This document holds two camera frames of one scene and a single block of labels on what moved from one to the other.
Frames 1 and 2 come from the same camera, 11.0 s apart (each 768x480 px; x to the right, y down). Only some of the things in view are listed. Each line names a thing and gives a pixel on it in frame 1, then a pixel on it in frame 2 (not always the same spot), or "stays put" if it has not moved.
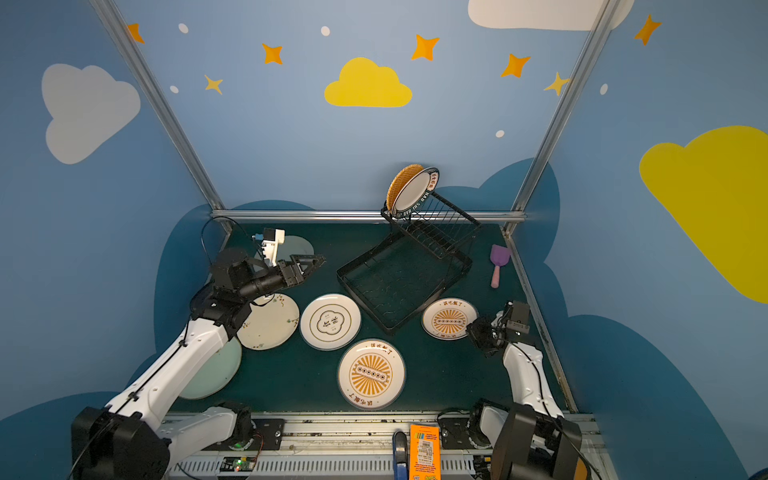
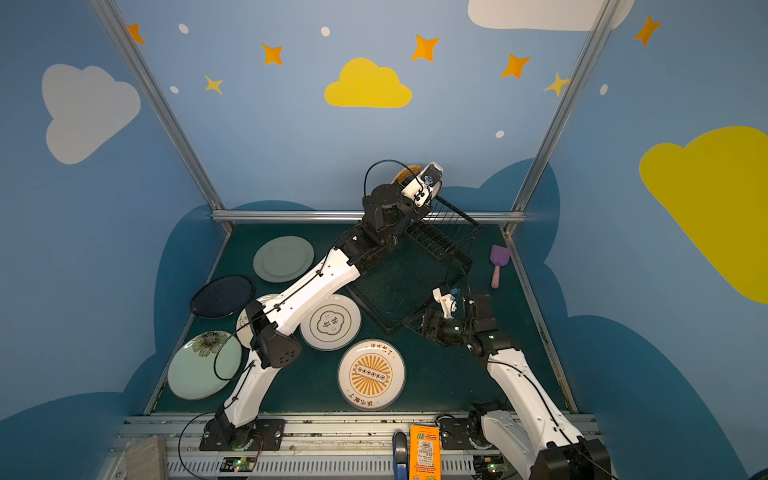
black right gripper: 484,335 -> 432,321
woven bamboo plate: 397,181 stays put
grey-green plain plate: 288,246 stays put
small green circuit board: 237,464 stays put
